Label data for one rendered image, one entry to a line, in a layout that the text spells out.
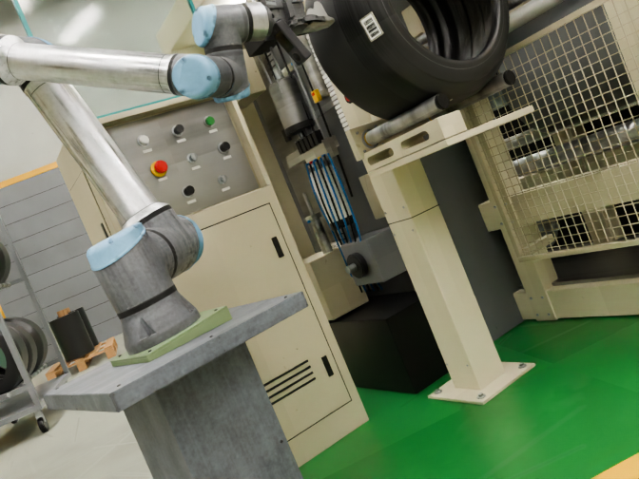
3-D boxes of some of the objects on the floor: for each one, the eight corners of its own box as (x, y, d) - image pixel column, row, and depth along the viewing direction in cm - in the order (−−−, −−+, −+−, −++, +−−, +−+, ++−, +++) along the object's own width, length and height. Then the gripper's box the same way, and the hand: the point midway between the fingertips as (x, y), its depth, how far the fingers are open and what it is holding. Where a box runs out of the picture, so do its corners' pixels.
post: (454, 391, 209) (166, -316, 194) (479, 373, 215) (203, -312, 201) (481, 393, 197) (179, -356, 183) (507, 374, 204) (217, -351, 190)
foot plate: (428, 398, 211) (426, 392, 211) (478, 363, 225) (476, 357, 225) (483, 405, 188) (480, 398, 188) (535, 365, 202) (533, 359, 202)
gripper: (262, -9, 144) (335, -11, 155) (248, 10, 152) (319, 6, 162) (273, 27, 144) (345, 21, 154) (258, 43, 152) (327, 36, 162)
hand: (331, 24), depth 158 cm, fingers closed
